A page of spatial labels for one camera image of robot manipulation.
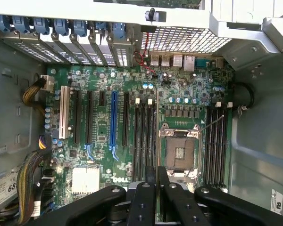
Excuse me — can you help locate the black RAM slot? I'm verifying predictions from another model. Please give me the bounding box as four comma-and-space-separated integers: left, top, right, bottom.
212, 101, 218, 188
217, 107, 224, 189
146, 98, 154, 168
133, 97, 140, 182
139, 103, 146, 182
152, 103, 158, 167
222, 101, 229, 193
206, 105, 213, 186

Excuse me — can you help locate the white certification sticker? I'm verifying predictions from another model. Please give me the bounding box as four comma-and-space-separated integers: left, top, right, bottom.
269, 189, 283, 215

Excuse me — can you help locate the silver finned chipset heatsink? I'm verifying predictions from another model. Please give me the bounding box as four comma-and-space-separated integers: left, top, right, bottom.
72, 164, 102, 196

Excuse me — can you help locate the metal CPU socket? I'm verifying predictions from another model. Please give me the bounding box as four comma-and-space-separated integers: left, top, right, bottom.
158, 122, 202, 183

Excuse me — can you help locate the grey metal PC case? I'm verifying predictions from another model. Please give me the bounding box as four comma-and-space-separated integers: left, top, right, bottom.
0, 0, 283, 226

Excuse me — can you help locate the long black expansion slot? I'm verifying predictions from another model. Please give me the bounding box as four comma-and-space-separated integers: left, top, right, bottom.
73, 90, 83, 145
122, 92, 131, 147
85, 90, 93, 145

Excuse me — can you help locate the blue expansion slot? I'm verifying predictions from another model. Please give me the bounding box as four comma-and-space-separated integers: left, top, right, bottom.
109, 91, 119, 148

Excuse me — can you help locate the white expansion slot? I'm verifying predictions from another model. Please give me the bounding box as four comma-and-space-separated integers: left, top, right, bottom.
58, 85, 70, 140

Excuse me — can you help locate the green Dell motherboard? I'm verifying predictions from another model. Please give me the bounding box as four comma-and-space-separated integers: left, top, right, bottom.
45, 65, 234, 226

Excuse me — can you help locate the power supply with white label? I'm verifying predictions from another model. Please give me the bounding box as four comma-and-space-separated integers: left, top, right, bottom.
0, 164, 22, 212

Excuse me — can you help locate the metal USB port block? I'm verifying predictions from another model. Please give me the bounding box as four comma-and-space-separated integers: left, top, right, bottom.
150, 54, 161, 67
172, 54, 183, 68
160, 54, 171, 67

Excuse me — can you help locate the blue serial port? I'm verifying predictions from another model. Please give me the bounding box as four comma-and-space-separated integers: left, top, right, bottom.
195, 58, 213, 68

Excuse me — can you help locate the metal ethernet port block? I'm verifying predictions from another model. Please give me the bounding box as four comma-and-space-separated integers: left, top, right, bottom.
183, 55, 195, 72

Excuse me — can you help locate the perforated metal slot cover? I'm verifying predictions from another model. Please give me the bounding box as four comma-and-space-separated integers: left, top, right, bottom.
69, 34, 98, 65
2, 34, 67, 64
107, 37, 131, 68
88, 35, 112, 66
50, 32, 83, 65

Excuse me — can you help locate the white power connector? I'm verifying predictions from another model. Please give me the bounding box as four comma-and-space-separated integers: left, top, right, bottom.
40, 74, 55, 92

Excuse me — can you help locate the blue card retention clip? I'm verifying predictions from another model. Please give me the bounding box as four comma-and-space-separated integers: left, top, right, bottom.
73, 19, 88, 38
112, 22, 126, 45
12, 15, 32, 34
33, 17, 50, 36
0, 13, 11, 34
95, 21, 107, 32
53, 18, 69, 37

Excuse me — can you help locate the green circuit board outside case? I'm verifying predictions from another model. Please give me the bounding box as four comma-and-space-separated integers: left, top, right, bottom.
93, 0, 202, 10

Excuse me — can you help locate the thin wire locking lever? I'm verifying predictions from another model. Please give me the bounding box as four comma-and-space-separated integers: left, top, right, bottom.
200, 114, 225, 133

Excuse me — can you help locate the thick black looped cable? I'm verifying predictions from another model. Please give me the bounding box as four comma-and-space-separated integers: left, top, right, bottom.
233, 82, 256, 110

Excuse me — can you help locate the short yellow purple wire bundle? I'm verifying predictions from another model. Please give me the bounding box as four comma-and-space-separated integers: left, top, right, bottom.
38, 135, 52, 150

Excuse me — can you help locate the wide yellow black wire bundle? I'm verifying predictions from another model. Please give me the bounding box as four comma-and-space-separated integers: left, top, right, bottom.
16, 150, 53, 225

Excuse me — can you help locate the yellow black power wire bundle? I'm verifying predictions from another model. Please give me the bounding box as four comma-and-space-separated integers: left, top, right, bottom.
22, 78, 48, 116

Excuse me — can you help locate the red black twisted wire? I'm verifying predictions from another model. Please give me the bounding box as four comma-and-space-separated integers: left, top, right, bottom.
133, 31, 157, 78

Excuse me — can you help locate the black intrusion switch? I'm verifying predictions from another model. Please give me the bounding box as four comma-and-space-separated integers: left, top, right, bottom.
144, 8, 167, 22

